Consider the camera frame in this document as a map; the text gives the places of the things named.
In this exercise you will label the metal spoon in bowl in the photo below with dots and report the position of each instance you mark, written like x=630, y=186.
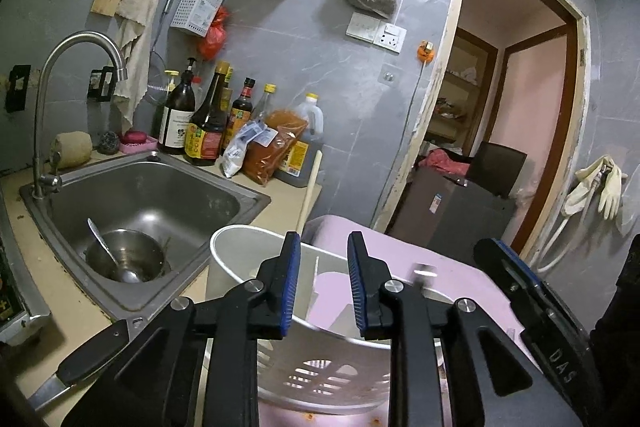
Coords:
x=107, y=249

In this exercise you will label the white perforated wall box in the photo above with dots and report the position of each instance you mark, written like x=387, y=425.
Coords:
x=195, y=16

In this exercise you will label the black handled kitchen knife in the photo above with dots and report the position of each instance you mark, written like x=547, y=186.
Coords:
x=81, y=364

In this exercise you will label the steel bowl in sink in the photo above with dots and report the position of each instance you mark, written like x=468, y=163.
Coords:
x=139, y=257

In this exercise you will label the orange wall hook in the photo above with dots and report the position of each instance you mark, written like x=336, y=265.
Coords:
x=425, y=52

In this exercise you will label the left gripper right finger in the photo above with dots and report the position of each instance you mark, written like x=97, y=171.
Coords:
x=375, y=306

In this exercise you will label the pink floral table cloth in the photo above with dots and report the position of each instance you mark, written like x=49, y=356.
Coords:
x=436, y=277

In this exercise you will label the chrome sink faucet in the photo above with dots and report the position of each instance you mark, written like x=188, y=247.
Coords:
x=41, y=181

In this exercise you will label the cream rubber gloves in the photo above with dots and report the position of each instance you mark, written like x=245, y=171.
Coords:
x=603, y=179

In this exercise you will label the stainless steel sink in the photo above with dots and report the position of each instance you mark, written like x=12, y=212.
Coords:
x=176, y=204

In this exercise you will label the white plastic utensil basket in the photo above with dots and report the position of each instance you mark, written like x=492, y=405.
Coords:
x=323, y=365

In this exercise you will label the orange spice packet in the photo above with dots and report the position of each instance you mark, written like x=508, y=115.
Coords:
x=265, y=153

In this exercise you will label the dark grey cabinet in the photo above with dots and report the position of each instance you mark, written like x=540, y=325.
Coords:
x=450, y=214

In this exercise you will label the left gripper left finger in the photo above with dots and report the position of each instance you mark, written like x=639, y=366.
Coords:
x=279, y=275

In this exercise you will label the hanging beige dishcloth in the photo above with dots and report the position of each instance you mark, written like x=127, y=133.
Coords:
x=134, y=38

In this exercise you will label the dark wine bottle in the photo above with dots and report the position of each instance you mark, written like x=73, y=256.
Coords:
x=177, y=112

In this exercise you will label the beige sponge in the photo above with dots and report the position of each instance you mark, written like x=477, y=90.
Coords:
x=70, y=149

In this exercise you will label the white plastic packet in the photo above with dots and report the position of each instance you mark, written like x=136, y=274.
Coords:
x=253, y=131

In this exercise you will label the red plastic bag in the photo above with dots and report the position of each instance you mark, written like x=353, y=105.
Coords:
x=216, y=35

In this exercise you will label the dark soy sauce bottle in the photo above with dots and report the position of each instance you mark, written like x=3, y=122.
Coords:
x=206, y=126

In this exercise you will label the pink soap dish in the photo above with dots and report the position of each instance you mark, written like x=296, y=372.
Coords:
x=133, y=142

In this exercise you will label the small red-label sauce bottle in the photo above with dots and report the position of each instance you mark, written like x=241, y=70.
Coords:
x=240, y=111

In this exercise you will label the wooden rolling pin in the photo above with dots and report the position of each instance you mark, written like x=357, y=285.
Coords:
x=304, y=210

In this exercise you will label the white wall socket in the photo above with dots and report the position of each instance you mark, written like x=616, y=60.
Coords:
x=369, y=29

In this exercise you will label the red cloth on cabinet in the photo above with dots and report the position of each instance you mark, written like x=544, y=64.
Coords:
x=439, y=161

